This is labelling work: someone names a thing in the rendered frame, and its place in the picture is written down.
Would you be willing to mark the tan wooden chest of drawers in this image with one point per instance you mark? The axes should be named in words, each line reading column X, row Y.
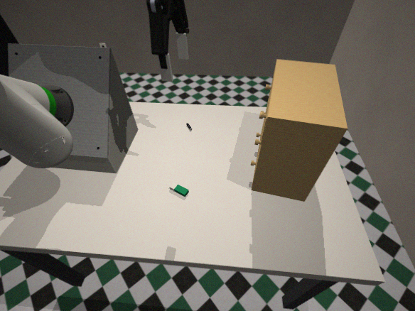
column 305, row 123

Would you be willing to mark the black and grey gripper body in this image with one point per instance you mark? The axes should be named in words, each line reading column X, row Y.
column 164, row 4

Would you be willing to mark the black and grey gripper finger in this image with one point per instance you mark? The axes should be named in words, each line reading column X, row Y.
column 159, row 26
column 180, row 22

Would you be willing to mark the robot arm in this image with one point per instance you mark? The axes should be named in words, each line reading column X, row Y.
column 36, row 137

